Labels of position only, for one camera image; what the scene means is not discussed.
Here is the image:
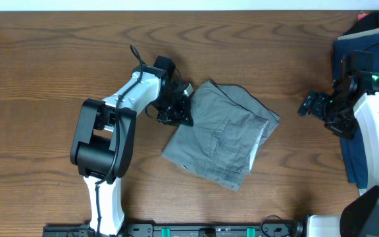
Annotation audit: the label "black garment with pink tag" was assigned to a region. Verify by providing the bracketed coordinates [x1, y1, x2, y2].
[343, 11, 379, 36]

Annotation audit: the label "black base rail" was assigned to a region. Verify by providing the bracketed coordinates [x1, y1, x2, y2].
[42, 221, 307, 237]

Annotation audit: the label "folded navy blue garment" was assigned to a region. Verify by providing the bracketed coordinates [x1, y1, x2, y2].
[334, 34, 379, 191]

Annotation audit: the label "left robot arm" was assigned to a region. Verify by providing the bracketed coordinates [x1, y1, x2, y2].
[70, 56, 193, 236]

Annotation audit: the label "grey shorts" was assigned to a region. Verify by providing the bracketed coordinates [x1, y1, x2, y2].
[162, 80, 280, 191]

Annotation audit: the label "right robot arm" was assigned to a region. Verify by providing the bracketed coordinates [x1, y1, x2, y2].
[297, 51, 379, 236]

